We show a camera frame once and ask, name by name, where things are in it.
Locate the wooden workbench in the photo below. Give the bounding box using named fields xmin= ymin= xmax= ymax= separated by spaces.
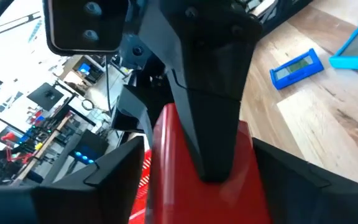
xmin=11 ymin=113 xmax=76 ymax=187

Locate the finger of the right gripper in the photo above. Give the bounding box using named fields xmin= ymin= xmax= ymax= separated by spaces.
xmin=112 ymin=83 xmax=154 ymax=147
xmin=138 ymin=0 xmax=264 ymax=184

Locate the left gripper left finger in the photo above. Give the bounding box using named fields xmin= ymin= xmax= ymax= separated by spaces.
xmin=0 ymin=135 xmax=145 ymax=224

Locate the dark blue digital timer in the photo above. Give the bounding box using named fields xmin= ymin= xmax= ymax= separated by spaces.
xmin=268 ymin=47 xmax=325 ymax=91

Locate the black computer monitor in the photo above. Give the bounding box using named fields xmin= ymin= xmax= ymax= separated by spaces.
xmin=26 ymin=82 xmax=65 ymax=112

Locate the dark red adapter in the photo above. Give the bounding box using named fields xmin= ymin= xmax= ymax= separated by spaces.
xmin=146 ymin=102 xmax=273 ymax=224

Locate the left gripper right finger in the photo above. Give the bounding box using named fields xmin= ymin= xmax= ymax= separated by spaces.
xmin=252 ymin=136 xmax=358 ymax=224

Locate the red plastic mesh basket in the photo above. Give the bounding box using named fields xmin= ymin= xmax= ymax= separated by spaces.
xmin=128 ymin=148 xmax=152 ymax=224

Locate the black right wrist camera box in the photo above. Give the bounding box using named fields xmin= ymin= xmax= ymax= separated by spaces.
xmin=42 ymin=0 xmax=130 ymax=57

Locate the black box with blue lights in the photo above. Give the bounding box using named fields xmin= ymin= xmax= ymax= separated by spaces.
xmin=68 ymin=129 xmax=110 ymax=166

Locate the thin black camera cable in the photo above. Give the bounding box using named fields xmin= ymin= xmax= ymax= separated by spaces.
xmin=103 ymin=55 xmax=114 ymax=116

